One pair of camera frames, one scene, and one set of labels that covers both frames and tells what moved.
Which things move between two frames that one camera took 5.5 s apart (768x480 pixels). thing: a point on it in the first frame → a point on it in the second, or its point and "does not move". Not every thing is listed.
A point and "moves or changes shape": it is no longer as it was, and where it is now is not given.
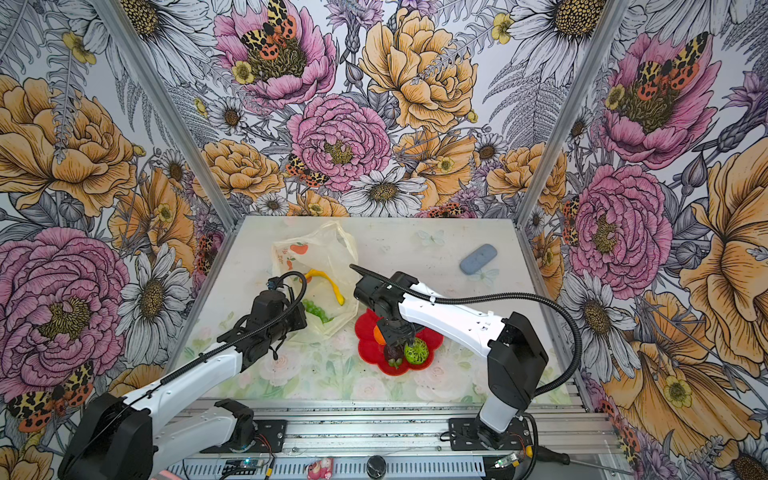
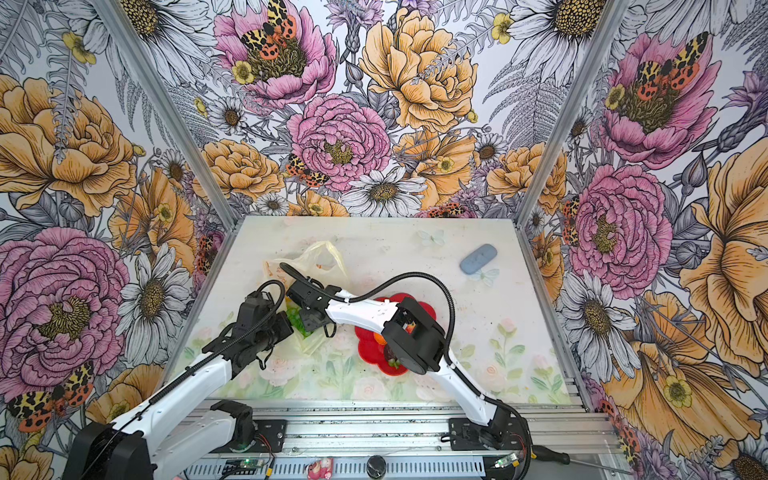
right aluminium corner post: x=612 y=15 does not move
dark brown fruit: x=395 y=354 does not move
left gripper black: x=299 y=323 does not move
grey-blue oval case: x=478 y=258 does not move
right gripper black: x=389 y=335 → x=309 y=323
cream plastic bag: x=324 y=255 moves or changes shape
